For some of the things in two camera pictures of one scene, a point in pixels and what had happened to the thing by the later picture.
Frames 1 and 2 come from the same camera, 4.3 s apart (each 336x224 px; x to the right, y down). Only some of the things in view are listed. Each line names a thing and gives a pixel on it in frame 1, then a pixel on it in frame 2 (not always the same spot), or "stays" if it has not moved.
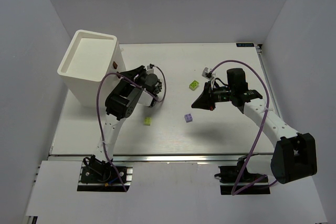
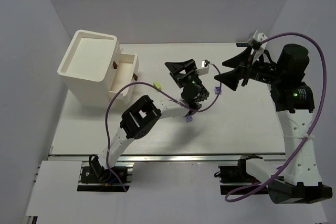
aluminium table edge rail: (163, 157) stays
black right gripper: (209, 95) to (244, 69)
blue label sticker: (246, 44) stays
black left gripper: (140, 74) to (185, 76)
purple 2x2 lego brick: (188, 117) stays
